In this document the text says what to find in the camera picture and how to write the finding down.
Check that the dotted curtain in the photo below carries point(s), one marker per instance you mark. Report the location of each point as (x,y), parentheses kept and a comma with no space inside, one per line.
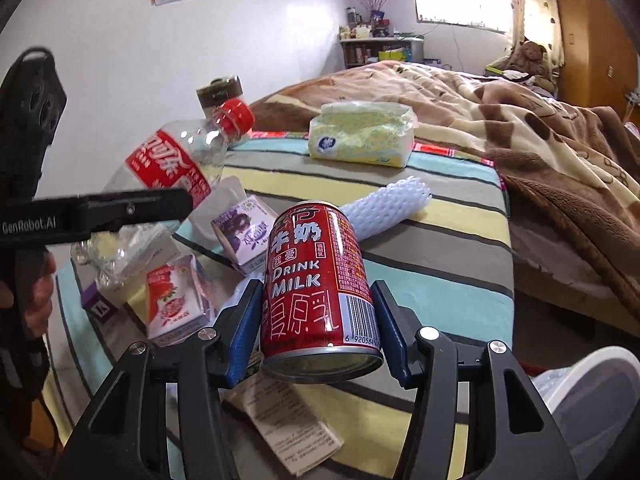
(530,0)

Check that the striped bed sheet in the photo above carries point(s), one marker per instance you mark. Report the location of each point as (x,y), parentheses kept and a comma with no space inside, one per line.
(440,270)

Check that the brown teddy bear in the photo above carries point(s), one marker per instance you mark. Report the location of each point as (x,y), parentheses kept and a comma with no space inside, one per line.
(530,57)

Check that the brown patterned blanket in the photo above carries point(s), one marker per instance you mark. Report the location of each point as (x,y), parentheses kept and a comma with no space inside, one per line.
(500,110)

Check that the person's left hand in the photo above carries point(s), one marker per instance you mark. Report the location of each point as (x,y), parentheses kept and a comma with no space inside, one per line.
(44,290)

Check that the white foam fruit net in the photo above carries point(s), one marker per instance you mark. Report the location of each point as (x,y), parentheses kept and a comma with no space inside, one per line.
(385,205)

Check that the brown lidded thermos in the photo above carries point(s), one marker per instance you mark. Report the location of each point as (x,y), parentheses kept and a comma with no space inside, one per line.
(217,92)

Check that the clear plastic bottle red label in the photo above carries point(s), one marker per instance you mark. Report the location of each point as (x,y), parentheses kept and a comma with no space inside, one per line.
(165,160)

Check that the cluttered storage shelf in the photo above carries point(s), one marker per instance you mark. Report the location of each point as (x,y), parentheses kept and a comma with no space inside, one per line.
(370,52)

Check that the white mesh shoe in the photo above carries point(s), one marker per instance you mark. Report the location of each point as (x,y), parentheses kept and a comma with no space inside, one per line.
(590,400)

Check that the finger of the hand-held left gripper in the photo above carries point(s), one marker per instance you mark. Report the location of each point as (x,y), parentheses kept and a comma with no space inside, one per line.
(135,207)

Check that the window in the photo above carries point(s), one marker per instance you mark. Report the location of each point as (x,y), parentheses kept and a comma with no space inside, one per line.
(460,5)

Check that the printed paper leaflet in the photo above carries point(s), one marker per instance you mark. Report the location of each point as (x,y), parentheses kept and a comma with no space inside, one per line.
(285,420)

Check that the wooden wardrobe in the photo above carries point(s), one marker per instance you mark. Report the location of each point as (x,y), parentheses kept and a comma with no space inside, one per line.
(590,35)

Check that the purple drink carton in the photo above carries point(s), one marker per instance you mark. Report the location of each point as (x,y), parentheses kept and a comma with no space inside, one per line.
(245,232)

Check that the bottles and jars on shelf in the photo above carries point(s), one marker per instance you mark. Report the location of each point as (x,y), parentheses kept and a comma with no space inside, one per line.
(365,25)

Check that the small dark purple box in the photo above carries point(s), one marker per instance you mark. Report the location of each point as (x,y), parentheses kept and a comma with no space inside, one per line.
(100,305)

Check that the pink strawberry milk carton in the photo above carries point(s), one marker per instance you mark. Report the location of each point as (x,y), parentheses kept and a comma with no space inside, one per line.
(172,300)

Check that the red milk can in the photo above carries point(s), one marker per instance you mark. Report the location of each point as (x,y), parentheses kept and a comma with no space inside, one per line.
(310,280)

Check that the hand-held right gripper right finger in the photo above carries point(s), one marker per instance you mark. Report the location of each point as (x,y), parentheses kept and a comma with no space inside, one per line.
(387,330)

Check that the yellow tissue pack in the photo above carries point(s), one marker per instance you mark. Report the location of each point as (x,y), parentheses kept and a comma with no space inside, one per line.
(355,135)

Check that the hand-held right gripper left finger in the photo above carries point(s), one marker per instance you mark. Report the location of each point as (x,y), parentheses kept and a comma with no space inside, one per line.
(245,330)

